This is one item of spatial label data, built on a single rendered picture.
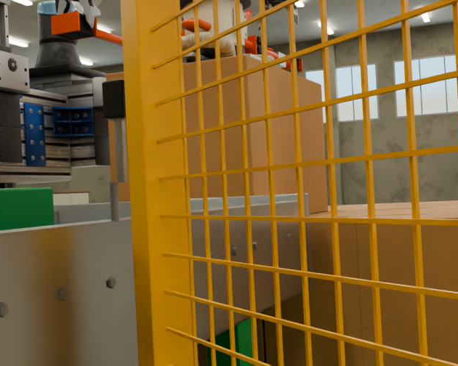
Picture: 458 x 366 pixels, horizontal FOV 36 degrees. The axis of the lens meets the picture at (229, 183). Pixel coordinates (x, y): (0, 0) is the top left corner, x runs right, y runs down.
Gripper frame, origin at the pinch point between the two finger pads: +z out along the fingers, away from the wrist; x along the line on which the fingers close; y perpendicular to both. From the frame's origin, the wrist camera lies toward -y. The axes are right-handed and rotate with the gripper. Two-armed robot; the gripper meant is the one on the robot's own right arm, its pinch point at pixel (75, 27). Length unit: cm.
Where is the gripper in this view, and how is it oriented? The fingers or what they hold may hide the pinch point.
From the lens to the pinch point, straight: 191.8
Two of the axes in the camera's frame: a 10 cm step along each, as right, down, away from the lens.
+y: 4.1, -0.3, 9.1
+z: 0.7, 10.0, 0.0
